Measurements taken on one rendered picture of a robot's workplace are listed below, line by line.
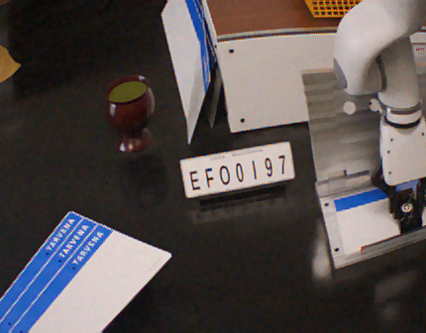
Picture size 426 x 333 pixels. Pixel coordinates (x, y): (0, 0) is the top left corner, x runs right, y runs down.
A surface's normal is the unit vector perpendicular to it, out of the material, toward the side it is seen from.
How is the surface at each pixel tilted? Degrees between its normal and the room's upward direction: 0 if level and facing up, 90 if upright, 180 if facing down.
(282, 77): 90
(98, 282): 0
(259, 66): 90
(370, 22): 46
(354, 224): 0
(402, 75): 78
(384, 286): 0
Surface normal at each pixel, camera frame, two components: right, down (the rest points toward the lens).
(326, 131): 0.10, 0.43
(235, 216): -0.11, -0.76
